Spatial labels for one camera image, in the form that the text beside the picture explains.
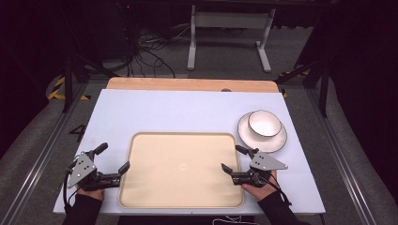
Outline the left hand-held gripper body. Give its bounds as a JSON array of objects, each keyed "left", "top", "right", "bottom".
[{"left": 65, "top": 150, "right": 122, "bottom": 192}]

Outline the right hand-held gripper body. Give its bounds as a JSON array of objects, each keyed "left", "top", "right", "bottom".
[{"left": 231, "top": 151, "right": 289, "bottom": 188}]

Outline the person's left hand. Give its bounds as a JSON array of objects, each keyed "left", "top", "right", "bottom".
[{"left": 76, "top": 187, "right": 106, "bottom": 202}]

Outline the person's right hand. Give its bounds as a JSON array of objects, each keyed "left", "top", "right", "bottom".
[{"left": 241, "top": 170, "right": 279, "bottom": 203}]

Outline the white plate dark rim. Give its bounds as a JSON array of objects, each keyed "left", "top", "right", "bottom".
[{"left": 237, "top": 111, "right": 288, "bottom": 155}]

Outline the white bowl dark rim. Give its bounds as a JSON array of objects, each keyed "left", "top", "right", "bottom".
[{"left": 247, "top": 109, "right": 283, "bottom": 140}]

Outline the beige plastic tray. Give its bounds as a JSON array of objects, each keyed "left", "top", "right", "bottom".
[{"left": 117, "top": 131, "right": 246, "bottom": 210}]

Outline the black tripod stand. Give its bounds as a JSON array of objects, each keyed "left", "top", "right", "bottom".
[
  {"left": 60, "top": 54, "right": 120, "bottom": 114},
  {"left": 274, "top": 57, "right": 331, "bottom": 119}
]

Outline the yellow black floor tape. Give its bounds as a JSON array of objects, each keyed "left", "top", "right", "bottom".
[
  {"left": 277, "top": 68, "right": 312, "bottom": 99},
  {"left": 46, "top": 76, "right": 92, "bottom": 102}
]

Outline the white board sheet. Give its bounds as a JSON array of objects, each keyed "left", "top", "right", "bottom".
[{"left": 53, "top": 88, "right": 327, "bottom": 217}]

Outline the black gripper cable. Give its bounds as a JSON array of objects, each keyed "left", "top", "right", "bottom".
[
  {"left": 62, "top": 168, "right": 80, "bottom": 214},
  {"left": 267, "top": 172, "right": 293, "bottom": 207}
]

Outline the aluminium floor rail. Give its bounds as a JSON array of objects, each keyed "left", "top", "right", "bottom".
[
  {"left": 0, "top": 82, "right": 90, "bottom": 225},
  {"left": 303, "top": 87, "right": 378, "bottom": 225}
]

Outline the thin white cable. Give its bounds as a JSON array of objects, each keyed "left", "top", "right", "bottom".
[{"left": 211, "top": 215, "right": 255, "bottom": 225}]

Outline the bundle of black floor cables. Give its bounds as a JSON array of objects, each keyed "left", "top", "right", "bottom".
[{"left": 123, "top": 22, "right": 176, "bottom": 79}]

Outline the white metal stand frame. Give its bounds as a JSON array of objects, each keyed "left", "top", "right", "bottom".
[{"left": 186, "top": 4, "right": 278, "bottom": 74}]

